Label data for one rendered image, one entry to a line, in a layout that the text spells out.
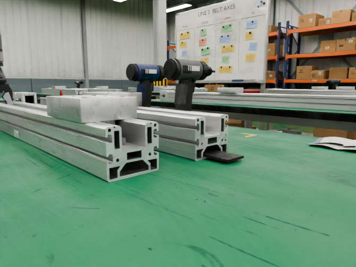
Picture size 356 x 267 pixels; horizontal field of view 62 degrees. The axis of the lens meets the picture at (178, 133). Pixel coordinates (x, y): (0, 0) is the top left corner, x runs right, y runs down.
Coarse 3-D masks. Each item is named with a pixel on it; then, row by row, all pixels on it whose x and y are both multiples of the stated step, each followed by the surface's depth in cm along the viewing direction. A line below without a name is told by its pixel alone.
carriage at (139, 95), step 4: (84, 92) 89; (88, 92) 87; (92, 92) 87; (96, 92) 87; (100, 92) 87; (104, 92) 87; (108, 92) 85; (112, 92) 87; (116, 92) 87; (120, 92) 87; (124, 92) 87; (128, 92) 87; (132, 92) 86; (136, 92) 87; (132, 96) 84; (136, 96) 85; (140, 96) 86; (140, 100) 86; (140, 104) 86
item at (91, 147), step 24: (0, 120) 99; (24, 120) 74; (48, 120) 61; (120, 120) 54; (144, 120) 52; (48, 144) 63; (72, 144) 53; (96, 144) 46; (120, 144) 46; (144, 144) 49; (96, 168) 47; (120, 168) 46; (144, 168) 51
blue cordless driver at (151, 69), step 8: (136, 64) 100; (144, 64) 103; (128, 72) 101; (136, 72) 99; (144, 72) 101; (152, 72) 103; (160, 72) 106; (136, 80) 101; (144, 80) 103; (152, 80) 104; (160, 80) 109; (144, 88) 103; (152, 88) 107; (144, 96) 104; (144, 104) 104
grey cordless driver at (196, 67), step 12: (168, 60) 81; (180, 60) 81; (192, 60) 85; (168, 72) 81; (180, 72) 81; (192, 72) 84; (204, 72) 87; (180, 84) 84; (192, 84) 86; (180, 96) 84; (180, 108) 84
